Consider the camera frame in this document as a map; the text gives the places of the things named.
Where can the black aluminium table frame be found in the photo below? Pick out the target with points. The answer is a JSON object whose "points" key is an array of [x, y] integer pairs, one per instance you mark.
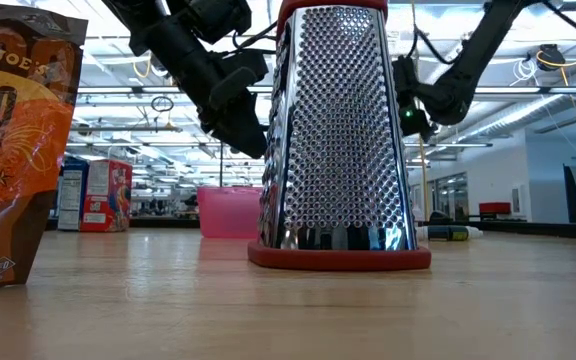
{"points": [[543, 231]]}

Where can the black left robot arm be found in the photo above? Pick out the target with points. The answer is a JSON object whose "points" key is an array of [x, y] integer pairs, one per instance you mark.
{"points": [[168, 40]]}

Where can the pink plastic bin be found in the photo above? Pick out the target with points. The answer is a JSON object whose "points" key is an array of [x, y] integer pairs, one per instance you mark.
{"points": [[228, 212]]}

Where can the grey ceiling duct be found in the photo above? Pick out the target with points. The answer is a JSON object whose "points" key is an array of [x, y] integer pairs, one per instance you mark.
{"points": [[528, 117]]}

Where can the red rectangular object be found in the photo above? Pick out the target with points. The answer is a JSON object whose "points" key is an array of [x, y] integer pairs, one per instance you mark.
{"points": [[495, 208]]}

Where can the dark tube with white ends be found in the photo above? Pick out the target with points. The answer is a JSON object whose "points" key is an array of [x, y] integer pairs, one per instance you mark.
{"points": [[448, 233]]}

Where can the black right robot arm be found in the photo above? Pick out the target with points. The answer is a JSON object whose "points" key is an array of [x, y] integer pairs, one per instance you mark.
{"points": [[473, 55]]}

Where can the red mini cereal box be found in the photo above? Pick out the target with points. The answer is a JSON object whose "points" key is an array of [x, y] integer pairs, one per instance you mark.
{"points": [[108, 195]]}

